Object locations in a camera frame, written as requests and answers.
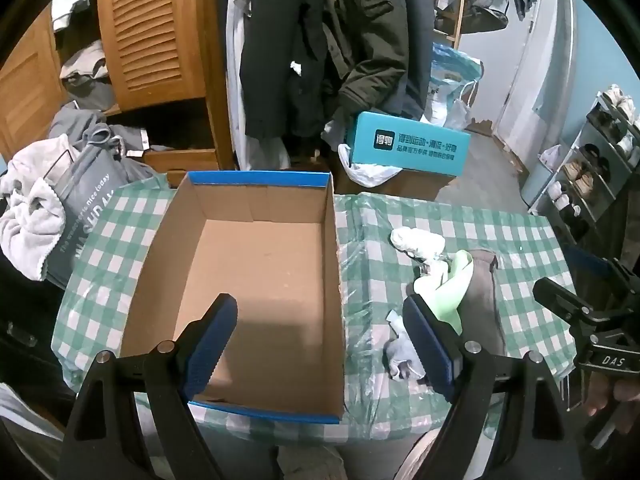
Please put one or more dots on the grey shoe rack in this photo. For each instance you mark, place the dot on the grey shoe rack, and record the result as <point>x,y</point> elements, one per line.
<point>587,174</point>

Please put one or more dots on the teal printed box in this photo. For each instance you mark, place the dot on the teal printed box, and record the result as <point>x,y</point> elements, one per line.
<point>386,140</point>

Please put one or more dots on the long grey sock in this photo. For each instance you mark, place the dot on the long grey sock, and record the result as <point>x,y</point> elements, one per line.
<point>479,313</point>

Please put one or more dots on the brown cardboard box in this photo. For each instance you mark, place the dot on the brown cardboard box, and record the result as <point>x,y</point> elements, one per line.
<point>407,184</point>

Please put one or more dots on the person's right hand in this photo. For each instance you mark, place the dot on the person's right hand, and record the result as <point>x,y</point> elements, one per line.
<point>604,389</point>

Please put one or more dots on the blue clear plastic bag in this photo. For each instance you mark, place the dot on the blue clear plastic bag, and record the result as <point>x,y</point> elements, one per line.
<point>453,86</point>

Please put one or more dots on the small grey sock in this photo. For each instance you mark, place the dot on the small grey sock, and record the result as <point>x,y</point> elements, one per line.
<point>402,360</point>

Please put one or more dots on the wooden louvered wardrobe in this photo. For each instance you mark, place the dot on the wooden louvered wardrobe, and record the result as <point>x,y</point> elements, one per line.
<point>163,57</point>

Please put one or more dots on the light green cloth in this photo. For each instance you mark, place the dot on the light green cloth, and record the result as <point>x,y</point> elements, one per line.
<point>443,286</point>

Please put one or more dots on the white crumpled plastic bag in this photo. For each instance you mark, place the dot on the white crumpled plastic bag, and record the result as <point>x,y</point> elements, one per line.
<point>417,243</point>

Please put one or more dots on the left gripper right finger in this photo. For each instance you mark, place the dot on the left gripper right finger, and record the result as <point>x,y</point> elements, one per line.
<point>532,440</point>

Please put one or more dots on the dark hanging jackets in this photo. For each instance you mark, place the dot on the dark hanging jackets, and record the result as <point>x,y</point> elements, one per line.
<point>297,62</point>

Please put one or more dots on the white plastic bag under box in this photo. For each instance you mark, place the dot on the white plastic bag under box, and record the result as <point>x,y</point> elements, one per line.
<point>365,175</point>

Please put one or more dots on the green checked tablecloth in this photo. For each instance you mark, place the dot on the green checked tablecloth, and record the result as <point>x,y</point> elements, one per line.
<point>376,277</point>

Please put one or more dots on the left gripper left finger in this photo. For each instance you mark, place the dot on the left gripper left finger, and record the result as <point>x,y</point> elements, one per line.
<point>104,439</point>

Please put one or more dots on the blue cardboard shoe box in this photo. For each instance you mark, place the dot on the blue cardboard shoe box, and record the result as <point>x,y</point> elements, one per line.
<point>269,240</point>

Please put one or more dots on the white fluffy towel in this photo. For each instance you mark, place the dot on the white fluffy towel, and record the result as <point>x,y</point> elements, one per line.
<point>34,219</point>

